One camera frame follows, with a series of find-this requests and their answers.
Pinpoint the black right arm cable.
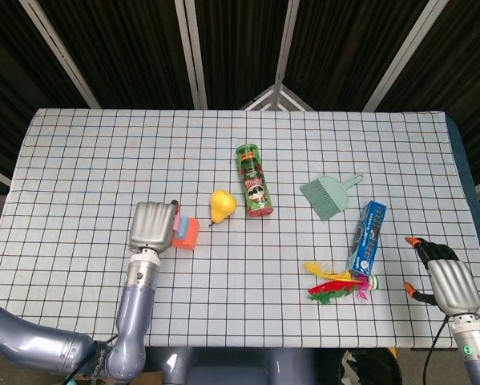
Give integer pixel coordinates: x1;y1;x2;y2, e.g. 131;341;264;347
422;314;451;385

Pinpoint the colourful feather shuttlecock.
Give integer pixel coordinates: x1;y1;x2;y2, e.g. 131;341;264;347
303;261;381;306

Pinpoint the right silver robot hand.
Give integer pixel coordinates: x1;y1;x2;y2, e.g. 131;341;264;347
403;236;480;318

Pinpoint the long blue cardboard box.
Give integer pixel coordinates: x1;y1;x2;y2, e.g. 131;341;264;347
345;200;387;278

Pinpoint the green Pringles chips can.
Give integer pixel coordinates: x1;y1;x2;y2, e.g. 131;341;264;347
235;143;274;219

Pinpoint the black curtain panel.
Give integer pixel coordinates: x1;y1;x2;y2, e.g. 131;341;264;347
281;0;441;111
0;0;92;193
193;0;291;110
375;0;480;185
34;0;195;110

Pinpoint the mint green hand brush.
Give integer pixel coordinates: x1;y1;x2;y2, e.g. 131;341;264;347
300;172;365;222

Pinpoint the white grid-pattern tablecloth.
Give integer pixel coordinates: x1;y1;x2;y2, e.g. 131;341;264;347
0;107;480;350

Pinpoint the large orange foam cube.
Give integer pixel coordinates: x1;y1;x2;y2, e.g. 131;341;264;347
171;217;201;252

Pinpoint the grey-blue robot torso base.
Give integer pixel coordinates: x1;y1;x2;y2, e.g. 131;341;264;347
145;346;317;385

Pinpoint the black bag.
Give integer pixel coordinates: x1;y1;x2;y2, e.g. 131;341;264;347
339;347;401;385

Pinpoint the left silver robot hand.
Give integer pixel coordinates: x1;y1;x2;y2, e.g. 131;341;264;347
127;199;180;253

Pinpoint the yellow toy pear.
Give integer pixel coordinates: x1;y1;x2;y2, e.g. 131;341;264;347
208;188;238;228

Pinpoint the white triangular frame foot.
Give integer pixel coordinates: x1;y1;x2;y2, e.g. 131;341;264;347
239;83;315;111

